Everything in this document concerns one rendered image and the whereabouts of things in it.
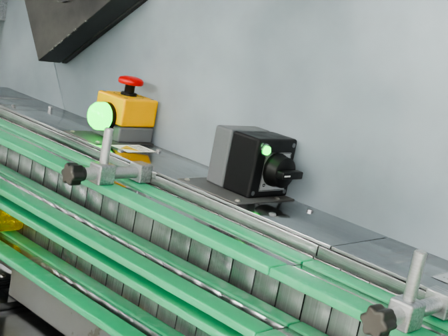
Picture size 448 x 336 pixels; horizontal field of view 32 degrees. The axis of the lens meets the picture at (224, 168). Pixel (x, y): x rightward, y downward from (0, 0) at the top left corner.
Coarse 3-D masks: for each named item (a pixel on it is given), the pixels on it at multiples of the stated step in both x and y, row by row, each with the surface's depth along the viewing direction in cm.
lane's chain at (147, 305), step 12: (24, 228) 127; (36, 240) 125; (48, 240) 122; (60, 252) 120; (72, 264) 118; (84, 264) 116; (96, 276) 114; (108, 276) 112; (120, 288) 110; (132, 300) 108; (144, 300) 107; (156, 312) 105; (168, 312) 103; (168, 324) 103; (180, 324) 102
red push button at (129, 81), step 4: (120, 76) 121; (124, 76) 121; (128, 76) 121; (132, 76) 122; (120, 80) 120; (124, 80) 120; (128, 80) 120; (132, 80) 120; (136, 80) 120; (140, 80) 121; (128, 84) 120; (132, 84) 120; (136, 84) 120; (140, 84) 120; (128, 88) 121; (132, 88) 121; (128, 92) 121; (132, 92) 121
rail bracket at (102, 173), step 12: (108, 132) 99; (108, 144) 99; (108, 156) 100; (72, 168) 96; (84, 168) 98; (96, 168) 99; (108, 168) 99; (120, 168) 102; (132, 168) 103; (144, 168) 104; (72, 180) 96; (84, 180) 98; (96, 180) 99; (108, 180) 100; (144, 180) 104
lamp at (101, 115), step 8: (96, 104) 118; (104, 104) 118; (112, 104) 119; (88, 112) 119; (96, 112) 117; (104, 112) 117; (112, 112) 118; (88, 120) 119; (96, 120) 118; (104, 120) 117; (112, 120) 118; (96, 128) 118; (104, 128) 118
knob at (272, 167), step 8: (272, 160) 99; (280, 160) 99; (288, 160) 99; (264, 168) 99; (272, 168) 99; (280, 168) 99; (288, 168) 100; (264, 176) 100; (272, 176) 99; (280, 176) 98; (288, 176) 98; (296, 176) 99; (272, 184) 100; (280, 184) 100; (288, 184) 101
